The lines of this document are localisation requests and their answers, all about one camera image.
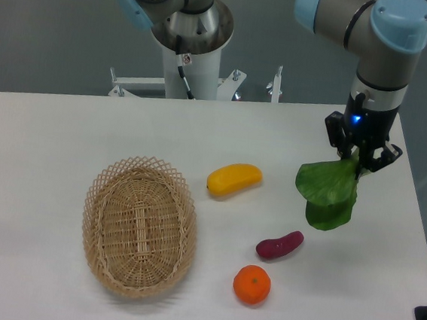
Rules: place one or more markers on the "purple sweet potato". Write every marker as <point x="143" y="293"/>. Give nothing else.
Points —
<point x="270" y="249"/>

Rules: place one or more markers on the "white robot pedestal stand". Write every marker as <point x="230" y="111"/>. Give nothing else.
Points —
<point x="185" y="76"/>

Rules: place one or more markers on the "woven wicker basket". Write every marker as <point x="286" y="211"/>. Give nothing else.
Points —
<point x="139" y="227"/>

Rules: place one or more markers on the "orange tangerine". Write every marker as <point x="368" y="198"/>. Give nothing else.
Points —
<point x="252" y="285"/>

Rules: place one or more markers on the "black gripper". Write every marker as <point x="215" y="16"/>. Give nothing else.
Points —
<point x="366" y="129"/>

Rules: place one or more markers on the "green leafy vegetable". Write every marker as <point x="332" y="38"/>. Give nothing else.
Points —
<point x="330" y="190"/>

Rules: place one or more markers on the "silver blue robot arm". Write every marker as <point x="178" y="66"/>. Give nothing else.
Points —
<point x="388" y="37"/>

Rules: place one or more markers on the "yellow mango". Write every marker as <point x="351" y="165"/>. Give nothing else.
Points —
<point x="233" y="178"/>

